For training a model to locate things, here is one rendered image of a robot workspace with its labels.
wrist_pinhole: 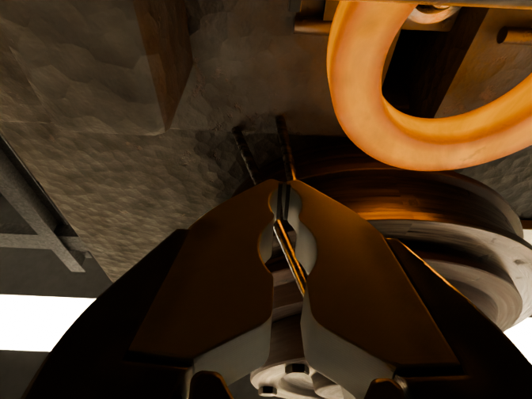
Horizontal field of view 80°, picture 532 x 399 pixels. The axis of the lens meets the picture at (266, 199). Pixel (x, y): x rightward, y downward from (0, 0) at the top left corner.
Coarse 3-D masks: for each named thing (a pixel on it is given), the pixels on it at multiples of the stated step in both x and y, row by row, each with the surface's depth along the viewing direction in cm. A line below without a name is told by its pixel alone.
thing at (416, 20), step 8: (448, 8) 27; (456, 8) 27; (408, 16) 27; (416, 16) 27; (424, 16) 27; (432, 16) 27; (440, 16) 27; (448, 16) 27; (456, 16) 28; (408, 24) 28; (416, 24) 28; (424, 24) 28; (432, 24) 28; (440, 24) 28; (448, 24) 28
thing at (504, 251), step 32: (352, 192) 32; (384, 192) 31; (416, 192) 32; (448, 192) 32; (288, 224) 30; (384, 224) 29; (416, 224) 28; (448, 224) 28; (480, 224) 29; (480, 256) 32; (512, 256) 32
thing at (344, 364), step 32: (288, 192) 12; (320, 192) 11; (320, 224) 10; (352, 224) 10; (320, 256) 8; (352, 256) 8; (384, 256) 9; (320, 288) 7; (352, 288) 8; (384, 288) 8; (320, 320) 7; (352, 320) 7; (384, 320) 7; (416, 320) 7; (320, 352) 7; (352, 352) 6; (384, 352) 6; (416, 352) 6; (448, 352) 6; (352, 384) 7
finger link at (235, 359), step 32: (256, 192) 11; (192, 224) 10; (224, 224) 9; (256, 224) 10; (192, 256) 8; (224, 256) 8; (256, 256) 8; (160, 288) 7; (192, 288) 7; (224, 288) 7; (256, 288) 7; (160, 320) 7; (192, 320) 7; (224, 320) 7; (256, 320) 7; (160, 352) 6; (192, 352) 6; (224, 352) 6; (256, 352) 7
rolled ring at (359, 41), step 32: (352, 32) 19; (384, 32) 18; (352, 64) 20; (352, 96) 22; (512, 96) 24; (352, 128) 24; (384, 128) 24; (416, 128) 25; (448, 128) 25; (480, 128) 24; (512, 128) 23; (384, 160) 26; (416, 160) 26; (448, 160) 26; (480, 160) 26
